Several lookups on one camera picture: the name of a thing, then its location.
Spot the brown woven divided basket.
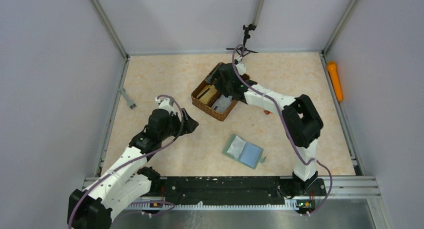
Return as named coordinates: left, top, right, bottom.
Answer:
left=191, top=62, right=250, bottom=122

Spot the green leather card holder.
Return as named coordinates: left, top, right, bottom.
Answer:
left=222, top=133, right=267, bottom=169

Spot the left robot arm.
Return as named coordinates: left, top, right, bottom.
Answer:
left=67, top=95, right=199, bottom=229

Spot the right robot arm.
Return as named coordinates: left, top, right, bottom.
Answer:
left=208, top=62, right=324, bottom=190

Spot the yellow item in basket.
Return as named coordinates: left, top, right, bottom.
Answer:
left=196, top=85, right=217, bottom=105

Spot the grey small tool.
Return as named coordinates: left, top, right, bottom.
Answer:
left=118, top=87, right=137, bottom=110

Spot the black mini tripod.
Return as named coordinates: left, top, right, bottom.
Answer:
left=236, top=23, right=258, bottom=57

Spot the grey pole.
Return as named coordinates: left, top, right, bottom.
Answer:
left=251, top=0, right=265, bottom=27

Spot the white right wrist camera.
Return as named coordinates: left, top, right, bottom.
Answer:
left=234, top=60, right=247, bottom=75

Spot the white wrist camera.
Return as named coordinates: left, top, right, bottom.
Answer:
left=155, top=97, right=174, bottom=111
left=234, top=60, right=247, bottom=75

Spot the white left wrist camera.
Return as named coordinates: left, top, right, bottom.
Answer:
left=155, top=97, right=174, bottom=111

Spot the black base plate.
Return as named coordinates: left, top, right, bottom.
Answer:
left=142, top=176, right=327, bottom=206

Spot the orange cylindrical handle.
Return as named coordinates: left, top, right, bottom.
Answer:
left=326, top=61, right=344, bottom=102

